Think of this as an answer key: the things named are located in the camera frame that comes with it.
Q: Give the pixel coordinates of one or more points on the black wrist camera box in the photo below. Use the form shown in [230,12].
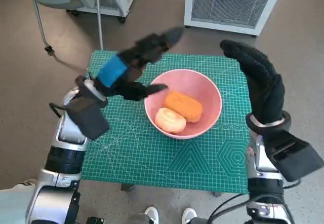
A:
[296,155]
[88,122]

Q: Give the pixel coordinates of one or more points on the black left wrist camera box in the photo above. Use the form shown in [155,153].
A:
[88,122]

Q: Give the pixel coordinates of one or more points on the person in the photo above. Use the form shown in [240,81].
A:
[12,206]

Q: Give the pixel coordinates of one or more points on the long striped toy bread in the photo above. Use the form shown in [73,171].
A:
[184,105]

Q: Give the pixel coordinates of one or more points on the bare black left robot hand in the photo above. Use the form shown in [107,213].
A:
[112,72]

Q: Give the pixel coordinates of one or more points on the large white mesh cabinet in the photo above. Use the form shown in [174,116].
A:
[227,3]

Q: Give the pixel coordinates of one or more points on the pink bowl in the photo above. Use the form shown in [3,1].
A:
[192,82]

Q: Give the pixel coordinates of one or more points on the round toy bread bun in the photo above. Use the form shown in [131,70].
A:
[169,120]

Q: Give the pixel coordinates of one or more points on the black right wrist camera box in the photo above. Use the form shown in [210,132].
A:
[296,155]

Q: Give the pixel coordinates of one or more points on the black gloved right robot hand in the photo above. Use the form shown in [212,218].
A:
[265,89]

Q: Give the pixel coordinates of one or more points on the dark grey robot right leg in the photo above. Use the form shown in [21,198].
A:
[200,221]

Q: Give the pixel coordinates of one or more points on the black table bracket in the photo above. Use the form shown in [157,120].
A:
[217,194]
[127,187]

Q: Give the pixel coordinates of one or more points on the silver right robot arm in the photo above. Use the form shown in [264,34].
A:
[263,188]

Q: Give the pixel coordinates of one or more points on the small black box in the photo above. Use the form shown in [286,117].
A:
[96,220]

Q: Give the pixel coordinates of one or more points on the grey metal pole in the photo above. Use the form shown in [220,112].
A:
[99,13]

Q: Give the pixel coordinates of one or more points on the white shoe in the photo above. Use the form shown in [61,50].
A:
[189,215]
[152,215]

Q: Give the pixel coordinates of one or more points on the green cutting mat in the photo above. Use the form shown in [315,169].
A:
[131,158]

